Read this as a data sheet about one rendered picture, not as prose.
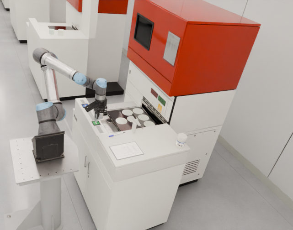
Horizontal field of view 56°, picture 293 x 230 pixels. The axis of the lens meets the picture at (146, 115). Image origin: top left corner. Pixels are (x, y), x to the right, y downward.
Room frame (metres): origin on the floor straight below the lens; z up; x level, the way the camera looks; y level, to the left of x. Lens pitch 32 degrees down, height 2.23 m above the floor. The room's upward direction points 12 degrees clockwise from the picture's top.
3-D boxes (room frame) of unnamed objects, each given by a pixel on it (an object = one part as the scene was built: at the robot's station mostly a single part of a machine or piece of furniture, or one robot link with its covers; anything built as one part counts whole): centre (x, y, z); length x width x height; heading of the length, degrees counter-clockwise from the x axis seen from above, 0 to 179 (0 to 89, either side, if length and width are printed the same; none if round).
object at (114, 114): (2.02, 0.11, 0.90); 0.34 x 0.34 x 0.01; 35
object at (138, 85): (2.30, 0.03, 1.02); 0.82 x 0.03 x 0.40; 35
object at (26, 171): (1.46, 0.65, 0.75); 0.45 x 0.44 x 0.13; 123
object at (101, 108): (1.77, 0.35, 1.12); 0.09 x 0.08 x 0.12; 125
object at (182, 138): (1.69, -0.30, 1.01); 0.07 x 0.07 x 0.10
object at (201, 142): (2.49, -0.25, 0.41); 0.82 x 0.71 x 0.82; 35
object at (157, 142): (1.64, -0.03, 0.89); 0.62 x 0.35 x 0.14; 125
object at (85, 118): (1.86, 0.44, 0.89); 0.55 x 0.09 x 0.14; 35
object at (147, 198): (1.89, 0.15, 0.41); 0.97 x 0.64 x 0.82; 35
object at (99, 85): (1.77, 0.36, 1.28); 0.09 x 0.08 x 0.11; 76
